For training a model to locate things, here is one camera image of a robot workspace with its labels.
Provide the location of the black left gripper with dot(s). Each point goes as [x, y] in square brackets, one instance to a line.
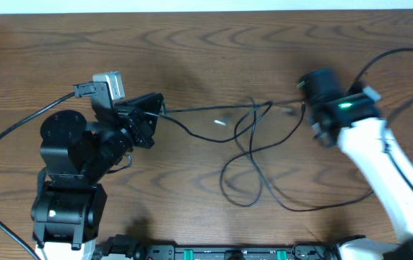
[141, 120]

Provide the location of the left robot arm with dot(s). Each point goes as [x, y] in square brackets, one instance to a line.
[77, 154]

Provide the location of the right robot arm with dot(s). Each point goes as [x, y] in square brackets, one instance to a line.
[352, 122]

